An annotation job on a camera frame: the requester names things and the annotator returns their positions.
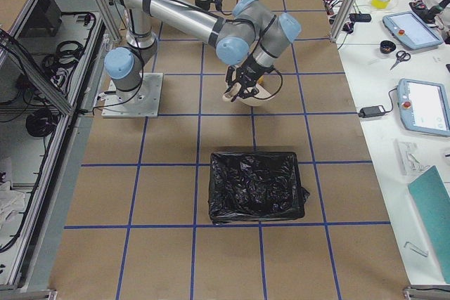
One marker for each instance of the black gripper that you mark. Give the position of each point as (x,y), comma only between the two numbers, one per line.
(255,71)

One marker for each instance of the white plastic dustpan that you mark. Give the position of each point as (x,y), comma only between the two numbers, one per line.
(262,96)

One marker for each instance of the black power brick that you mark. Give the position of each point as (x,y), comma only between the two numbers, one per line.
(372,111)

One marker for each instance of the yellow tape roll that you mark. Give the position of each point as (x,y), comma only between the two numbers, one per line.
(380,4)

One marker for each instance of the blue teach pendant far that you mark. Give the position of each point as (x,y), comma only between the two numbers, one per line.
(411,31)

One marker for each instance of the blue teach pendant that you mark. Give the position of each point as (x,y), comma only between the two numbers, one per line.
(423,107)
(411,31)

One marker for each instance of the blue teach pendant near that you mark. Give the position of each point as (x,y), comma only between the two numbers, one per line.
(423,107)

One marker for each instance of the teal folder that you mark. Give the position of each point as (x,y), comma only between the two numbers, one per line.
(432,202)

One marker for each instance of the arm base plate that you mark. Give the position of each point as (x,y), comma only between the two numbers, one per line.
(144,102)

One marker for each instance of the black handled scissors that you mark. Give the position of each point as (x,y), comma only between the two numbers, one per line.
(401,56)

